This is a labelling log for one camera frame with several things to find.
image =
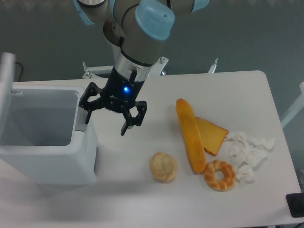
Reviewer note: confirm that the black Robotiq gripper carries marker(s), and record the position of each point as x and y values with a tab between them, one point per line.
118	95

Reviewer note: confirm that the white push-lid trash can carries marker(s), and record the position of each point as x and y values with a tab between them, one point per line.
43	130

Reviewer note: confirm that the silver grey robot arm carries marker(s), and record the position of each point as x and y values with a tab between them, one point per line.
140	29

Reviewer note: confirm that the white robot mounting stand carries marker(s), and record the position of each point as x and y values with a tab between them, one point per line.
104	71

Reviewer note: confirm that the long orange baguette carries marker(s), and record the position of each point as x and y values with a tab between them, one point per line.
191	135

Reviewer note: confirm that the round flower bread roll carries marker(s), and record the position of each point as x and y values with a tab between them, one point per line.
163	167

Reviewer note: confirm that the orange toast slice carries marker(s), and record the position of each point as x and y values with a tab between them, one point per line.
212	136

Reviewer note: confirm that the crumpled white tissue paper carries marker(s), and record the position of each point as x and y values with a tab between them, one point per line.
247	153

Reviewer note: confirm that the black device at table edge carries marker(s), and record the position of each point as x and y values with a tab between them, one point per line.
295	203

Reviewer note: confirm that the twisted ring bread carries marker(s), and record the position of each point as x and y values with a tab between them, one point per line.
219	175

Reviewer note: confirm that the white frame post right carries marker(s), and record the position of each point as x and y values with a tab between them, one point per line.
294	108

